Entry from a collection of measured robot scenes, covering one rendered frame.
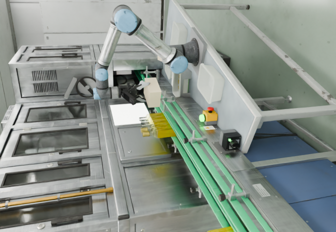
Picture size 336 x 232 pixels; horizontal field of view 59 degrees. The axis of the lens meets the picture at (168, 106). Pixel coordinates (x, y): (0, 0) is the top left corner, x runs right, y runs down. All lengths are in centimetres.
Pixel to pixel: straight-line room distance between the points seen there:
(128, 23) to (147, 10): 399
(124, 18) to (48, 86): 148
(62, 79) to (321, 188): 228
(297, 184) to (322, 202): 13
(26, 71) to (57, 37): 275
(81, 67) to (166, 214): 171
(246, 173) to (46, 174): 119
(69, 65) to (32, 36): 332
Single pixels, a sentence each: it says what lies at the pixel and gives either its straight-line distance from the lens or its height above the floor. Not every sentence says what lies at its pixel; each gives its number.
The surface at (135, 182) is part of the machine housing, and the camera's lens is 181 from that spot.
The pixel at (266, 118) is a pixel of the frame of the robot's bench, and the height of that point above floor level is 65.
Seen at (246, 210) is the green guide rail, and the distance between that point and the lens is 126.
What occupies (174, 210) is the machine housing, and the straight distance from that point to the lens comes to 163.
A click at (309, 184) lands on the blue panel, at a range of 150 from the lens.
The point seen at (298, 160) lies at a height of 51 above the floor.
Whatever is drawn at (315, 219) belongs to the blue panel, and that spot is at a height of 69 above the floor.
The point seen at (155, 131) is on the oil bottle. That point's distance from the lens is 195.
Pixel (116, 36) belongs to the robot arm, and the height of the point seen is 130.
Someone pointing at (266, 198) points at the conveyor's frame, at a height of 83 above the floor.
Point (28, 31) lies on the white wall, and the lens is 612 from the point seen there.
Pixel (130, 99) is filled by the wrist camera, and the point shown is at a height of 124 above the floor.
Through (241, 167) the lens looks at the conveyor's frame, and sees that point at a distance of 145.
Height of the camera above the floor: 149
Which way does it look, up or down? 15 degrees down
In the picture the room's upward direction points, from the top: 94 degrees counter-clockwise
